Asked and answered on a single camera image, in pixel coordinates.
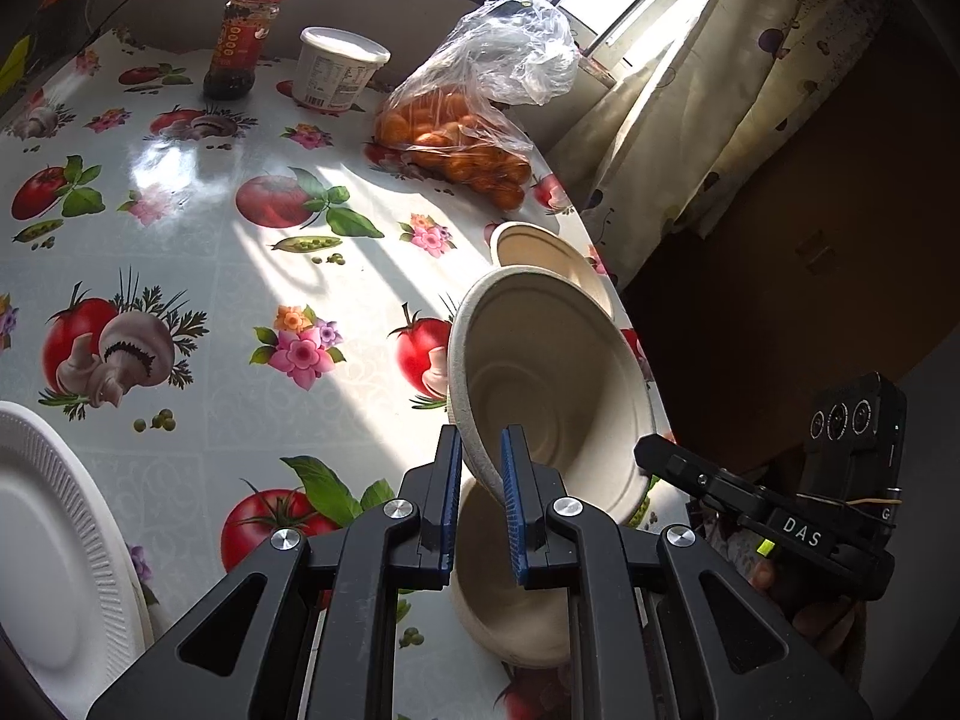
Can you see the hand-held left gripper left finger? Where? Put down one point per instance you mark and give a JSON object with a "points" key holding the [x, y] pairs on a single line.
{"points": [[451, 517]]}

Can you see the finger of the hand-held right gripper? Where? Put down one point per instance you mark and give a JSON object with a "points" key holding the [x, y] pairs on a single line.
{"points": [[675, 465]]}

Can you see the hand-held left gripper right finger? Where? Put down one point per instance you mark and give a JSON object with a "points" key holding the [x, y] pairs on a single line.
{"points": [[511, 521]]}

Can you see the beige paper bowl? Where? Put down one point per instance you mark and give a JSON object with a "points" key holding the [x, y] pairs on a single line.
{"points": [[502, 607], [547, 247], [555, 382]]}

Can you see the white foam plate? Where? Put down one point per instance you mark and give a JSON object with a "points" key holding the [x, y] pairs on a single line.
{"points": [[142, 600], [45, 555]]}

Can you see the person's right hand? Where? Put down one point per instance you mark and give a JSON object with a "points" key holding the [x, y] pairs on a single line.
{"points": [[821, 626]]}

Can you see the printed vegetable tablecloth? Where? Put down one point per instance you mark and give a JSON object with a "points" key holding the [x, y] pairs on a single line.
{"points": [[225, 240]]}

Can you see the printed cream curtain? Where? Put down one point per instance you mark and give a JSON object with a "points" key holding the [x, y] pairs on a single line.
{"points": [[712, 105]]}

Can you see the pile of small oranges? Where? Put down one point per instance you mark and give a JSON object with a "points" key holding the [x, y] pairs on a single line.
{"points": [[450, 142]]}

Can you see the clear plastic bag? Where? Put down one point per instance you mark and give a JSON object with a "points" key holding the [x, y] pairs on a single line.
{"points": [[510, 45]]}

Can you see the white plastic tub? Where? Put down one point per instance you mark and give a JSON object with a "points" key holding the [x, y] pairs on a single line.
{"points": [[334, 75]]}

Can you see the dark sauce jar red label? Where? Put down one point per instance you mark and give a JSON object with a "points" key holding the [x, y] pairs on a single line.
{"points": [[241, 45]]}

